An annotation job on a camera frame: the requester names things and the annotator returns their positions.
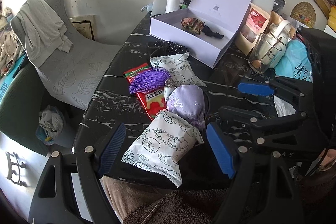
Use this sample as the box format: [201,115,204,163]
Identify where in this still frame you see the white crumpled paper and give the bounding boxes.
[273,95,297,117]

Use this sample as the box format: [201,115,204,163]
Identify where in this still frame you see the snack packets in box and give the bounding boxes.
[181,17,205,35]

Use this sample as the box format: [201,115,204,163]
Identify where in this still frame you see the woven straw fan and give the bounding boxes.
[290,1,316,28]

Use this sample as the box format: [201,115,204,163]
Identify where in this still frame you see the lavender satin pouch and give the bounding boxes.
[165,84,206,130]

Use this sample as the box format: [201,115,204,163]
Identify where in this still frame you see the black appliance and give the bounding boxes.
[253,0,286,14]

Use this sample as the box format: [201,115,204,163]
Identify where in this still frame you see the white printed snack packet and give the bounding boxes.
[150,51,208,88]
[121,110,205,189]

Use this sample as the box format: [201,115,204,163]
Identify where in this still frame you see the red sachet with green band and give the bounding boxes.
[123,63,150,84]

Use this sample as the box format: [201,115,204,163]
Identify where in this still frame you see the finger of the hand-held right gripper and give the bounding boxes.
[218,105,328,159]
[238,76,314,119]

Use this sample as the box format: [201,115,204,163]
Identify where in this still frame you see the grey sweater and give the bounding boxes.
[16,0,74,68]

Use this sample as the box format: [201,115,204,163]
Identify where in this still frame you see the lavender gift box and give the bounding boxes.
[149,0,258,68]

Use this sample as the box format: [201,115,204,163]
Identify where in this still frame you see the purple tassel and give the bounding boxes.
[129,68,175,95]

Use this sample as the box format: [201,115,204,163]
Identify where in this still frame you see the white plastic bag roll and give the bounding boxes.
[166,0,182,14]

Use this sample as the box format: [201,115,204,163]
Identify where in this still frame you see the grey leaf pattern chair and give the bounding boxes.
[10,0,124,111]

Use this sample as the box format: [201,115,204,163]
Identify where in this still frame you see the red and kraft snack pouch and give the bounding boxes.
[234,3,271,55]

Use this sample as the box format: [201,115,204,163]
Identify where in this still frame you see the trash bin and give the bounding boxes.
[35,106,76,147]

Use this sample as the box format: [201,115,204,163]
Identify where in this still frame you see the light blue small item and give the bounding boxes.
[140,2,154,13]

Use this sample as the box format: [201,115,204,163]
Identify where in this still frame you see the light blue plastic bag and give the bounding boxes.
[274,39,314,80]

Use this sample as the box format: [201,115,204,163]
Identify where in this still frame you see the black hair tie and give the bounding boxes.
[201,25,225,39]

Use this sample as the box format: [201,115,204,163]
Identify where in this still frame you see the person's right forearm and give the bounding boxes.
[319,148,336,170]

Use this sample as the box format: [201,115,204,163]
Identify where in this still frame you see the white metal ornament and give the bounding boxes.
[5,152,27,184]

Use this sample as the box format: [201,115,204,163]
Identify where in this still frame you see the cream wall vent frame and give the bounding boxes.
[69,14,99,42]

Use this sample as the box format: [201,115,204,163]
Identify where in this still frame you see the clear glass cup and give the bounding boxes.
[248,33,279,74]

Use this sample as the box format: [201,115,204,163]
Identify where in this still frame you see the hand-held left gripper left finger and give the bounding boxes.
[28,123,126,224]

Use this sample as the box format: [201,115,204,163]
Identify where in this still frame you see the black polka dot case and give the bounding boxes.
[146,40,190,59]

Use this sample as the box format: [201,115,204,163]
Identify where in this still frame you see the white water bottle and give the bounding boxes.
[262,20,292,69]

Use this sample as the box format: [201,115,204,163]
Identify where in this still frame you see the brown fleece cloth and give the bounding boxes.
[101,175,231,224]

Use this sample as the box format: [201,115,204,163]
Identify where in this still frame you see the pile of clothes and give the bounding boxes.
[0,6,27,75]

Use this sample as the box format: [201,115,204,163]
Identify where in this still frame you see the kraft paper bag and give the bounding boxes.
[269,11,285,28]

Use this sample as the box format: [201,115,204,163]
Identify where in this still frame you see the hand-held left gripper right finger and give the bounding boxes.
[206,122,315,224]

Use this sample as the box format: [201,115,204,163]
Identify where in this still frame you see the white paper sheet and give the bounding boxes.
[151,0,168,17]

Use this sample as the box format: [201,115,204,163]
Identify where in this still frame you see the dark green chair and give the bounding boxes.
[0,63,53,156]

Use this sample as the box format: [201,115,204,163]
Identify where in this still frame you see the white papers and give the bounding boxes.
[286,15,302,38]

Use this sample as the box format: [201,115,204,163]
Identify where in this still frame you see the red sachet with yellow print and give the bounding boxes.
[136,88,168,122]

